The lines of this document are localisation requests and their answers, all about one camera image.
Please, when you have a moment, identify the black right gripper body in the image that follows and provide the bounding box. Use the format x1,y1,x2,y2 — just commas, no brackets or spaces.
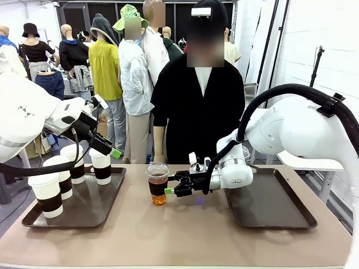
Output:
179,170,210,198

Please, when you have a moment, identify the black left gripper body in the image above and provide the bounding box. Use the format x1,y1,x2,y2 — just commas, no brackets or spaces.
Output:
70,111,99,144

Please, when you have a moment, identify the white paper coffee cup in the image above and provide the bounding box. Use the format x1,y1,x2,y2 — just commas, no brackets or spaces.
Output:
89,147,112,185
42,155,73,201
59,144,86,185
27,172,64,219

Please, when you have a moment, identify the person's right forearm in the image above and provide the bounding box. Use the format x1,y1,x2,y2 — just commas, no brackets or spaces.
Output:
153,125,167,163

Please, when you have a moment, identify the dark brown plastic tray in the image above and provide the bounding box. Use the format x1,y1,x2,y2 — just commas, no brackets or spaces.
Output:
21,164,127,229
220,164,318,230

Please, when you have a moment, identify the brown cardboard box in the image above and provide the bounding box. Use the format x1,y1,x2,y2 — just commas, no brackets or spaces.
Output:
96,120,109,140

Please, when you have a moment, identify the blue jeans mannequin torso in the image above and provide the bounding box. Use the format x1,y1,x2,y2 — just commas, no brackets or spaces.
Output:
35,69,66,101

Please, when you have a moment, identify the mannequin in yellow blouse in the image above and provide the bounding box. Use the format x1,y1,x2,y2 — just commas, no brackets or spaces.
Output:
88,13,123,101

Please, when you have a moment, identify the person in black cardigan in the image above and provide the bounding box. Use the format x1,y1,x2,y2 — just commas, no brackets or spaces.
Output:
150,0,246,165

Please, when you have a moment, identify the figure with green hat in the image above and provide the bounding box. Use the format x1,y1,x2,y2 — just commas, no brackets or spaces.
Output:
112,3,155,165

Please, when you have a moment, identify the mannequin in black jacket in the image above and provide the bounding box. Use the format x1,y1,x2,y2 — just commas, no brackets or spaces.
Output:
58,24,93,100

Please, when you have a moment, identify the mannequin with black hat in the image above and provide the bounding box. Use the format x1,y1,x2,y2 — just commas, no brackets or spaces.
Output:
18,23,61,82

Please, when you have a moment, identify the dark grey stool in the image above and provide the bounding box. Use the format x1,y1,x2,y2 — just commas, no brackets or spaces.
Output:
0,172,33,205

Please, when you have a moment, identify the figure in white shirt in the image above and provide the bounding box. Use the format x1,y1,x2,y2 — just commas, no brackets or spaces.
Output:
141,0,171,86

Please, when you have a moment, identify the mannequin in blue white top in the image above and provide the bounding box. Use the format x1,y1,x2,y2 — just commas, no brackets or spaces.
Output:
0,25,27,78

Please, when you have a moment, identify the grey metal cart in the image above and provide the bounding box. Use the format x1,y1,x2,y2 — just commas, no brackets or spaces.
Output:
243,82,258,106

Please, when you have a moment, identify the mannequin in dark green top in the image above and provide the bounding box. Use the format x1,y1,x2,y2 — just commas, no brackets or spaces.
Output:
162,26,186,61

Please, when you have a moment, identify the white side table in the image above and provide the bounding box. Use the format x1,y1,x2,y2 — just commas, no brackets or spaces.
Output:
276,150,344,205

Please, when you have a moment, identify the mannequin in cream shirt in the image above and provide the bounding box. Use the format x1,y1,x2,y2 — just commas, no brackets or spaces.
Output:
224,27,242,67

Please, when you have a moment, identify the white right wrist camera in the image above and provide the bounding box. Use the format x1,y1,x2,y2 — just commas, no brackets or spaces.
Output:
188,152,211,174

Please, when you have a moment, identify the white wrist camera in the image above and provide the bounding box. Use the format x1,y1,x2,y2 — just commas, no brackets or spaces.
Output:
90,94,109,110
188,152,211,174

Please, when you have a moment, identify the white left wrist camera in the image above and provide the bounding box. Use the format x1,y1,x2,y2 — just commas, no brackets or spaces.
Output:
90,94,109,110

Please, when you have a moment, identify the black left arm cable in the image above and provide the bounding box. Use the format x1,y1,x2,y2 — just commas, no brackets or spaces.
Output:
0,110,102,178

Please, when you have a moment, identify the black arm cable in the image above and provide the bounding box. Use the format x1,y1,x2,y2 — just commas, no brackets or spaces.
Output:
201,83,359,196
0,110,102,178

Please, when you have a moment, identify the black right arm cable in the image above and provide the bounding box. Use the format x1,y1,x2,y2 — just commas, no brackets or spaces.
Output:
201,83,359,196

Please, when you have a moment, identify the white head-mounted camera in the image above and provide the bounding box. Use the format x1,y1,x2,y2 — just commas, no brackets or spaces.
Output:
190,7,212,18

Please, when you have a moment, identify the black camera tripod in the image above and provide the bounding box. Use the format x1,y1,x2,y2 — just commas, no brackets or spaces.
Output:
309,45,326,88

